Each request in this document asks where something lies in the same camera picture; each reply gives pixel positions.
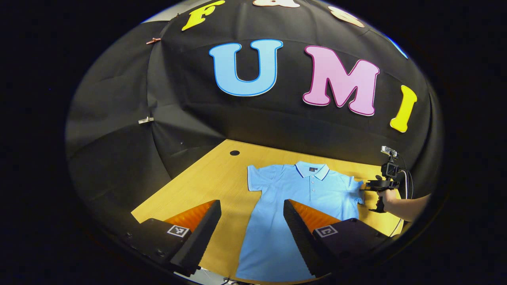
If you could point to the black backdrop cloth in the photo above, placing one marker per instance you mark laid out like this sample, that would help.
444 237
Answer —
119 138

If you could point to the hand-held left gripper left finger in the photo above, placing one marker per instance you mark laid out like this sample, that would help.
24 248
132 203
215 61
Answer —
202 237

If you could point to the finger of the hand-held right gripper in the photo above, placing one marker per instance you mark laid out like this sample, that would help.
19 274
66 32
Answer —
372 185

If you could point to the red cloth clip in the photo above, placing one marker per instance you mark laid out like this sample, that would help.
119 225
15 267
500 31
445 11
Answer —
153 40

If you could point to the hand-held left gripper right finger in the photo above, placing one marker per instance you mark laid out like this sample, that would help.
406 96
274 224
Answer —
301 237

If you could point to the white cloth clip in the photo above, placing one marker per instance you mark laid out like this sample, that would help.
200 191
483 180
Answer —
145 120

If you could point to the light blue T-shirt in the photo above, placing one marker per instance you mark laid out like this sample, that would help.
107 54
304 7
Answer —
293 206

